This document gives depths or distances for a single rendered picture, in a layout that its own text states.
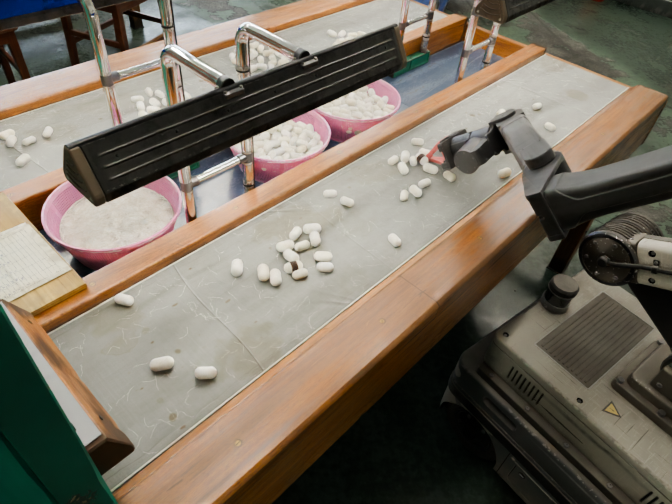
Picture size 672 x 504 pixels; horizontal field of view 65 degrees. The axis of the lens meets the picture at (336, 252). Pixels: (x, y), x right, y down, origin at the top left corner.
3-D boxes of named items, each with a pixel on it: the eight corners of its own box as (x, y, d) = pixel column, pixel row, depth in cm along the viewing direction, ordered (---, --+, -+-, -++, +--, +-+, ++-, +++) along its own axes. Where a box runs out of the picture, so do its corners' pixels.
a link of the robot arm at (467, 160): (536, 141, 111) (517, 106, 108) (512, 170, 105) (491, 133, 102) (490, 156, 120) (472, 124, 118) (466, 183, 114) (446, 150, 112)
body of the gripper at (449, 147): (434, 145, 120) (459, 137, 114) (459, 130, 126) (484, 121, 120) (445, 171, 122) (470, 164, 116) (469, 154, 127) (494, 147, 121)
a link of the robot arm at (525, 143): (592, 209, 74) (559, 145, 71) (553, 228, 76) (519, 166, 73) (537, 140, 113) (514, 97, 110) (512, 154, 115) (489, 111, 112)
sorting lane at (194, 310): (626, 93, 170) (629, 87, 168) (107, 503, 70) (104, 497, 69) (543, 59, 183) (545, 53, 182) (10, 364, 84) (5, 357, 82)
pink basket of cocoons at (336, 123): (414, 128, 153) (420, 98, 146) (352, 162, 138) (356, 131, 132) (347, 92, 165) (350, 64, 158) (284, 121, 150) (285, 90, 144)
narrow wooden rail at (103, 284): (536, 77, 188) (547, 47, 180) (24, 385, 89) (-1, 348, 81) (523, 71, 190) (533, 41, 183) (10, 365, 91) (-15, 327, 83)
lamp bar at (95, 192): (407, 68, 98) (414, 30, 93) (95, 210, 64) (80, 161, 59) (375, 53, 102) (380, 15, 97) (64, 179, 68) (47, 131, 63)
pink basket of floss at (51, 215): (198, 203, 122) (194, 170, 115) (170, 289, 103) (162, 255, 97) (83, 194, 121) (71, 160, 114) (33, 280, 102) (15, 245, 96)
